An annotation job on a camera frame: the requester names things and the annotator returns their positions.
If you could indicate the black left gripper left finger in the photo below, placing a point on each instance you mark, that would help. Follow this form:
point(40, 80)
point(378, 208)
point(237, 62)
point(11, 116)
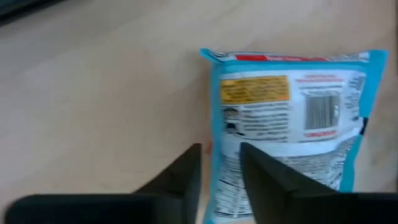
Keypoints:
point(168, 199)

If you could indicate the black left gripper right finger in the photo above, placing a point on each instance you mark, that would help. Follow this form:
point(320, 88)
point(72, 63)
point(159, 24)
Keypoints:
point(280, 202)

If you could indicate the blue ramen noodle packet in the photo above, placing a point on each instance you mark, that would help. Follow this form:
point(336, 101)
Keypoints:
point(280, 118)

